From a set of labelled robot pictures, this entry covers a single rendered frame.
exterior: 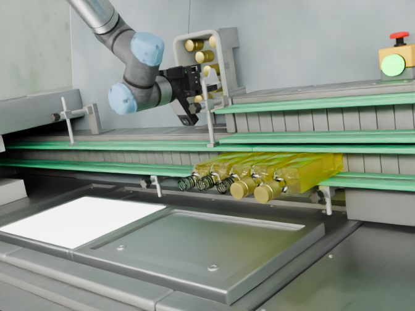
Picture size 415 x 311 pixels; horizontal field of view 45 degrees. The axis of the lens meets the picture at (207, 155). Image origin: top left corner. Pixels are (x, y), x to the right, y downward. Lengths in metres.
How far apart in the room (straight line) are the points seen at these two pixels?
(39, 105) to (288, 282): 1.25
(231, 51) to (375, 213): 0.58
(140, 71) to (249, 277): 0.52
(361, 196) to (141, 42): 0.60
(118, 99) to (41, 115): 0.79
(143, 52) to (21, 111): 0.86
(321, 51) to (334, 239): 0.47
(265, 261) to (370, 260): 0.21
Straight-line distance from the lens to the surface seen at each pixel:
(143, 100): 1.20
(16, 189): 2.04
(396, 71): 1.12
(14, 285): 1.26
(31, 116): 1.92
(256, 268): 0.94
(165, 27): 1.63
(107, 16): 1.18
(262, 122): 1.26
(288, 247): 1.02
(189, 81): 1.31
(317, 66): 1.31
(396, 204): 1.15
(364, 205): 1.18
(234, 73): 1.41
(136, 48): 1.14
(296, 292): 0.93
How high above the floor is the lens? 1.89
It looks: 46 degrees down
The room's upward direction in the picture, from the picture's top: 111 degrees counter-clockwise
